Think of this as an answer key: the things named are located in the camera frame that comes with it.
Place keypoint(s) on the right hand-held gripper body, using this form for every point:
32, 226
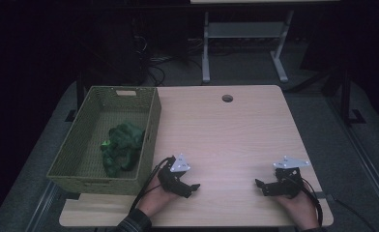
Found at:
289, 185

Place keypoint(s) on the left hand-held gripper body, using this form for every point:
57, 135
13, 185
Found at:
173, 179

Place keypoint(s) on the green woven basket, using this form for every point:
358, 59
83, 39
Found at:
81, 141

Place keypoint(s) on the person's right hand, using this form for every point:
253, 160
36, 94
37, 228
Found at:
302, 209

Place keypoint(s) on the person's left hand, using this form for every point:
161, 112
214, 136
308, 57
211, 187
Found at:
153, 199

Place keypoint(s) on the dark round table grommet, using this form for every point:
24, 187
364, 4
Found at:
227, 98

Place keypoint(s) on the black metal stand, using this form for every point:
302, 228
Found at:
345, 96

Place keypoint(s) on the grey metal stand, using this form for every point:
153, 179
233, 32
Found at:
245, 30

